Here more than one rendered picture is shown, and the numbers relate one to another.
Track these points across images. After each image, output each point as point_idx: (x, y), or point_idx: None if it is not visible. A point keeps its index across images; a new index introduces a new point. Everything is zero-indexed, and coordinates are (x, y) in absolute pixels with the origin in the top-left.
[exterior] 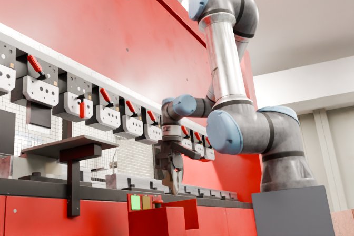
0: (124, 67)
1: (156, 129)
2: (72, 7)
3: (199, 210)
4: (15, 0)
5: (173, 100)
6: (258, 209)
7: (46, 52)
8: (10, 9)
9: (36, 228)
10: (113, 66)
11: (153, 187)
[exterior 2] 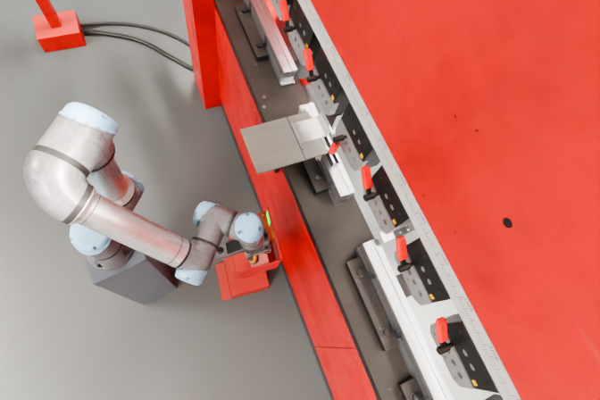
0: (458, 220)
1: (458, 364)
2: (398, 21)
3: None
4: None
5: (220, 206)
6: None
7: (335, 60)
8: None
9: None
10: (429, 185)
11: (385, 328)
